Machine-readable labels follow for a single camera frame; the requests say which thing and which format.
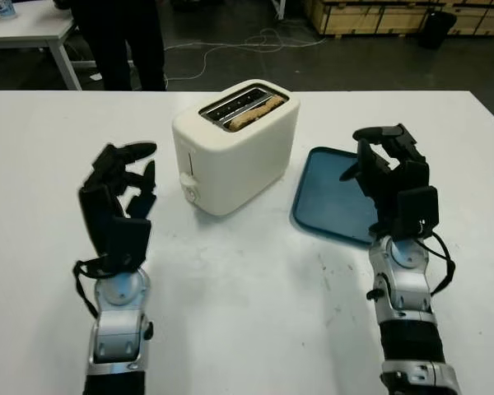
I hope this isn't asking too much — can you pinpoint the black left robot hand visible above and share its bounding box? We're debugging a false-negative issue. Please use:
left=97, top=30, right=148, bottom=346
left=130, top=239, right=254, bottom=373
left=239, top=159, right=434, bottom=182
left=78, top=141, right=158, bottom=260

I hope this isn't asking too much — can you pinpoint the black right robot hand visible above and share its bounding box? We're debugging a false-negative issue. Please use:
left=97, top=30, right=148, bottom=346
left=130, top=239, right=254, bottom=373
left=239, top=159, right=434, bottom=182
left=338, top=123, right=431, bottom=239

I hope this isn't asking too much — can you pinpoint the white two-slot toaster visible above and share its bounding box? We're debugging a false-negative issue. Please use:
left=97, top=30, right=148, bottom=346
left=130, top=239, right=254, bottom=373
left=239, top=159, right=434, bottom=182
left=171, top=78, right=302, bottom=217

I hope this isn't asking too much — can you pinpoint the slice of bread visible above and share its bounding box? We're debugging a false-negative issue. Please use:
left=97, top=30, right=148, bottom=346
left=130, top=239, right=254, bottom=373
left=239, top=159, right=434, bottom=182
left=229, top=93, right=285, bottom=132

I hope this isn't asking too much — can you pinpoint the blue plastic tray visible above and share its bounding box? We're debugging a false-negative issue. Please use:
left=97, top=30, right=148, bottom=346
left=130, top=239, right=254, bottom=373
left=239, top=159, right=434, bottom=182
left=289, top=146, right=380, bottom=248

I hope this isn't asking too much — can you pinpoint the black bin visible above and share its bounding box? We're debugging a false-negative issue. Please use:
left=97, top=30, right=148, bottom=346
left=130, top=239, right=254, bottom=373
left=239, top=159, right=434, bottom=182
left=418, top=11, right=459, bottom=51

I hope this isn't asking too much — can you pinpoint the wooden crate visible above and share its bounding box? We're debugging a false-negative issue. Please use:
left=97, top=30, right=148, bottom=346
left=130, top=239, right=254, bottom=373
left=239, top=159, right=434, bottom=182
left=310, top=0, right=494, bottom=40

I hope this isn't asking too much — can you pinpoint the standing person in dark clothes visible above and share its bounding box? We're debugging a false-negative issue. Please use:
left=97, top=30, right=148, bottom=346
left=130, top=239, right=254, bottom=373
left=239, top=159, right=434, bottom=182
left=71, top=0, right=168, bottom=92

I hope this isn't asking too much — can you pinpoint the white desk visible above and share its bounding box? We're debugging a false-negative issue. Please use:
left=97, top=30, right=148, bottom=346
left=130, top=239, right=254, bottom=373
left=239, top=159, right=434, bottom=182
left=0, top=4, right=98, bottom=91

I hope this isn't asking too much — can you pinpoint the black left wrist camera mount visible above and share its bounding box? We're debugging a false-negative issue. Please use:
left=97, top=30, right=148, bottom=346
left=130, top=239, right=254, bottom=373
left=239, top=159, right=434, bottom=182
left=105, top=215, right=153, bottom=273

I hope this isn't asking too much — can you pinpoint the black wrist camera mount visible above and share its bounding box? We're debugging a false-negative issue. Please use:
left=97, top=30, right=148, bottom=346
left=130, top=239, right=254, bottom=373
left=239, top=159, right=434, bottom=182
left=105, top=215, right=153, bottom=273
left=394, top=184, right=440, bottom=240

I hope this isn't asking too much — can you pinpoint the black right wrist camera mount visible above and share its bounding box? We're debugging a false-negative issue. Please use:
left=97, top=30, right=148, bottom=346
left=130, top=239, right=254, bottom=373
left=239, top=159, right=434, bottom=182
left=394, top=184, right=440, bottom=240

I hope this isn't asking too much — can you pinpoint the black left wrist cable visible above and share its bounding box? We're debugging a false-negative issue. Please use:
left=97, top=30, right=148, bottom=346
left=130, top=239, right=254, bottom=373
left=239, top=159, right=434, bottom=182
left=72, top=257, right=109, bottom=320

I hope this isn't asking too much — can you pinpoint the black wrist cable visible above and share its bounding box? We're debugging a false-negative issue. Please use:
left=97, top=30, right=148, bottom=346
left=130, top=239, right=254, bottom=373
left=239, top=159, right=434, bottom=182
left=418, top=229, right=456, bottom=296
left=72, top=257, right=109, bottom=320

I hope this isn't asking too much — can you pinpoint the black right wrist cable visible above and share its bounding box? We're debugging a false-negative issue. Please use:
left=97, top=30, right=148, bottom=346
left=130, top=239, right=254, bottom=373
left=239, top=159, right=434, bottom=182
left=418, top=229, right=456, bottom=296

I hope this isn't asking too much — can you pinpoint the white floor cable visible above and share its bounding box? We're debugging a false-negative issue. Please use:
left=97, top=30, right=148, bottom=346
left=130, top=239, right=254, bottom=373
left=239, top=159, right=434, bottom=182
left=163, top=27, right=327, bottom=84

